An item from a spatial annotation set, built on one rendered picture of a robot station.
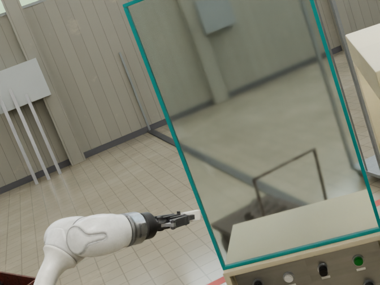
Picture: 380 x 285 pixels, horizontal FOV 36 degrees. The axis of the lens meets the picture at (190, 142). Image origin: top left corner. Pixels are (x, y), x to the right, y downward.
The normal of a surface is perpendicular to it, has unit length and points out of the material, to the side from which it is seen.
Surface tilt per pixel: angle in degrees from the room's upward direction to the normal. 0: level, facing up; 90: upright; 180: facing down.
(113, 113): 90
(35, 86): 90
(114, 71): 90
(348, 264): 90
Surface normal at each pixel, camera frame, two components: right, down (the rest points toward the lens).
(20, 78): 0.29, 0.13
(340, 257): -0.15, 0.29
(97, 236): 0.57, -0.15
